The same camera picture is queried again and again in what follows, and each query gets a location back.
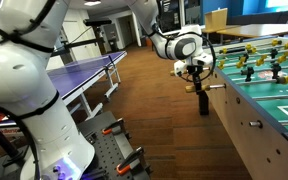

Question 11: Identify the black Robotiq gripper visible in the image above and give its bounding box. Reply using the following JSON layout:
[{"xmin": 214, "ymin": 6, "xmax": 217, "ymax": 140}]
[{"xmin": 186, "ymin": 64, "xmax": 206, "ymax": 96}]

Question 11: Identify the short-rod wooden foosball handle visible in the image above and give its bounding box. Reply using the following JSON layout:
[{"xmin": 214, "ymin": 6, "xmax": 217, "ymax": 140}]
[{"xmin": 184, "ymin": 84, "xmax": 212, "ymax": 94}]

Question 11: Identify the black five-player foosball rod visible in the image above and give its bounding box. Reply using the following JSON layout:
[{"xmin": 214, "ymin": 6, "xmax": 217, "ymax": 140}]
[{"xmin": 232, "ymin": 59, "xmax": 288, "ymax": 83}]

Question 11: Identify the yellow two-player foosball rod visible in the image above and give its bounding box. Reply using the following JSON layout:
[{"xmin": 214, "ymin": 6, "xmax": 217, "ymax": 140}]
[{"xmin": 218, "ymin": 37, "xmax": 288, "ymax": 55}]

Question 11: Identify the upright light wooden board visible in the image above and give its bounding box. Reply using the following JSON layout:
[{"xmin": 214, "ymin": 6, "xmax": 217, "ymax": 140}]
[{"xmin": 203, "ymin": 8, "xmax": 229, "ymax": 33}]

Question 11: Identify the yellow five-player foosball rod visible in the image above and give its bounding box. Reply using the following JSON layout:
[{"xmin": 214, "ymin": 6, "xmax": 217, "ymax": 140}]
[{"xmin": 217, "ymin": 49, "xmax": 288, "ymax": 71}]

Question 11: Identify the black goalie foosball rod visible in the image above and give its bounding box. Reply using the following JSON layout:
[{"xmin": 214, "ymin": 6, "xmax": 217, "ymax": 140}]
[{"xmin": 248, "ymin": 119, "xmax": 288, "ymax": 129}]

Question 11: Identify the black two-player foosball rod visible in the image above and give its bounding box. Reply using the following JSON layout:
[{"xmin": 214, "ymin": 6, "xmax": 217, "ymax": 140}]
[{"xmin": 253, "ymin": 94, "xmax": 288, "ymax": 101}]

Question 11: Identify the light wooden table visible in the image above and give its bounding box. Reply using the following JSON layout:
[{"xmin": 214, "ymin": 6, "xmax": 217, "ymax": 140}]
[{"xmin": 217, "ymin": 23, "xmax": 288, "ymax": 39}]

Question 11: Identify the black three-player foosball rod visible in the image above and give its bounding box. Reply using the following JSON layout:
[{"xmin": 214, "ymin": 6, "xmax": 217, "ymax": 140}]
[{"xmin": 242, "ymin": 46, "xmax": 288, "ymax": 60}]

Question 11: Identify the beige foosball table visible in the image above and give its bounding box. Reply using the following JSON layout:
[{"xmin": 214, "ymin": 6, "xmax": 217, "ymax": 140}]
[{"xmin": 198, "ymin": 33, "xmax": 288, "ymax": 180}]

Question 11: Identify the dark upholstered bench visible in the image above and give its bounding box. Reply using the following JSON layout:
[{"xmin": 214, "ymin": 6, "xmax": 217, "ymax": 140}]
[{"xmin": 228, "ymin": 9, "xmax": 288, "ymax": 26}]

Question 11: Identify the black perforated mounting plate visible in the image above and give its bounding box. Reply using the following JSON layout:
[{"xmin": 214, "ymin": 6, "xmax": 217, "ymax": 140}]
[{"xmin": 77, "ymin": 111, "xmax": 152, "ymax": 180}]

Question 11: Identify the blue ping pong table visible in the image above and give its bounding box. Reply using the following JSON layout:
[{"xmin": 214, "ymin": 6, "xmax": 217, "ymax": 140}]
[{"xmin": 45, "ymin": 49, "xmax": 129, "ymax": 122}]

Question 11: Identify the ceiling light panel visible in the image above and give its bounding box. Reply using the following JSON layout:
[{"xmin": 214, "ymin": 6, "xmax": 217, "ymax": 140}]
[{"xmin": 83, "ymin": 0, "xmax": 102, "ymax": 7}]

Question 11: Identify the long-rod wooden foosball handle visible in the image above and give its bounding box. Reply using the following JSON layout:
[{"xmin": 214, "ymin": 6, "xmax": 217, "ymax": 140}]
[{"xmin": 169, "ymin": 68, "xmax": 189, "ymax": 77}]

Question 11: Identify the orange-handled black clamp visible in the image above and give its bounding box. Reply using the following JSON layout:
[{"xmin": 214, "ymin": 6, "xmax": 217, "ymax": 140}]
[
  {"xmin": 115, "ymin": 146, "xmax": 146, "ymax": 176},
  {"xmin": 101, "ymin": 117, "xmax": 126, "ymax": 136}
]

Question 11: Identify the black stereo camera bar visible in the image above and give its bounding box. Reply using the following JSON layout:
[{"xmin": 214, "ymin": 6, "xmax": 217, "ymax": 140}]
[{"xmin": 83, "ymin": 18, "xmax": 113, "ymax": 27}]

